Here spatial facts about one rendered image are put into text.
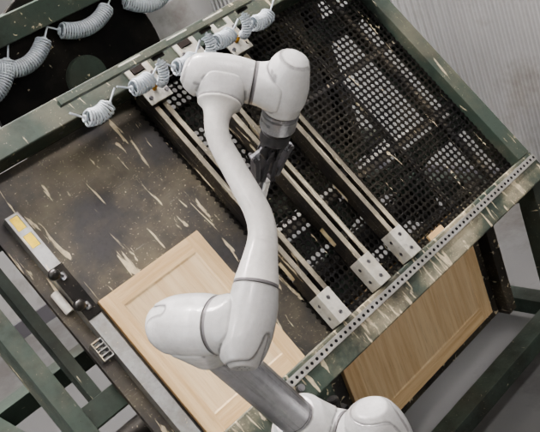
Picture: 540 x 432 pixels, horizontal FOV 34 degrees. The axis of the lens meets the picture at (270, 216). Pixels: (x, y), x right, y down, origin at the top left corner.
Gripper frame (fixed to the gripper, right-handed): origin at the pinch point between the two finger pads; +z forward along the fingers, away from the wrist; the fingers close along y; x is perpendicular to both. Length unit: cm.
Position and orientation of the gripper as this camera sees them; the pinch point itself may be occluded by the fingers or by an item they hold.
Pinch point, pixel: (262, 188)
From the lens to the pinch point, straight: 224.9
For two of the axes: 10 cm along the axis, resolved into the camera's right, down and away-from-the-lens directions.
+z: -1.7, 6.9, 7.0
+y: -8.2, 3.0, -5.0
